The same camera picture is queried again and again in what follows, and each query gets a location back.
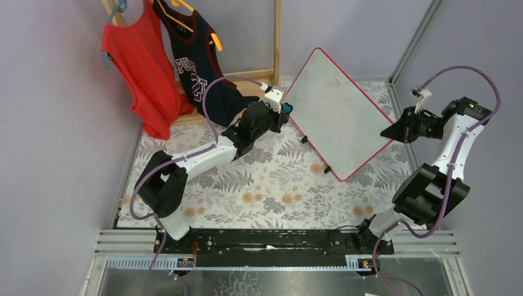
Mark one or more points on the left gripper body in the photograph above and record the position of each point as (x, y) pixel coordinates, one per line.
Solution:
(279, 119)

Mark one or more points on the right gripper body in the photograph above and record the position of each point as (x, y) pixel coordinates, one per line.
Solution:
(407, 126)

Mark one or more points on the blue whiteboard eraser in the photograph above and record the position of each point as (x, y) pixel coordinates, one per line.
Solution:
(287, 108)

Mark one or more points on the pink framed whiteboard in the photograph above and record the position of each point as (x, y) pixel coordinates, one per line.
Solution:
(341, 122)

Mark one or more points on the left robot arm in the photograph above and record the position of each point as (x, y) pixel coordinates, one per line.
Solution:
(162, 184)

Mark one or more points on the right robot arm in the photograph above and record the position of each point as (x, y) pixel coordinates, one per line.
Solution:
(436, 188)

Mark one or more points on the floral table mat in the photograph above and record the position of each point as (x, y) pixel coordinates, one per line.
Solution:
(282, 183)

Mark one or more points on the wooden clothes rack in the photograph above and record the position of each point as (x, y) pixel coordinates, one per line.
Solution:
(270, 75)

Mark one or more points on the navy basketball jersey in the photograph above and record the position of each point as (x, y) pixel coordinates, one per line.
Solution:
(196, 64)

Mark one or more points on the red tank top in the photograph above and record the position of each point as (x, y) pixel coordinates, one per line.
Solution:
(138, 53)

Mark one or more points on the yellow clothes hanger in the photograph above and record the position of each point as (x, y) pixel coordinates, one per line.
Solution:
(163, 7)

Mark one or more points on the teal clothes hanger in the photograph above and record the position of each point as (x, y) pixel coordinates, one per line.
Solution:
(112, 24)

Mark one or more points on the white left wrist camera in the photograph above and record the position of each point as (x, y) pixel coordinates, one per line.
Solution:
(273, 97)

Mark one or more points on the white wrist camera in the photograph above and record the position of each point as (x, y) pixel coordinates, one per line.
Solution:
(273, 97)
(422, 95)

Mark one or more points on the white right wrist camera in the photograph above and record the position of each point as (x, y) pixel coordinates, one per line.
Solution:
(422, 95)

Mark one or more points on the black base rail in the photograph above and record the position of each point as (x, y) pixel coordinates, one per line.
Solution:
(273, 248)

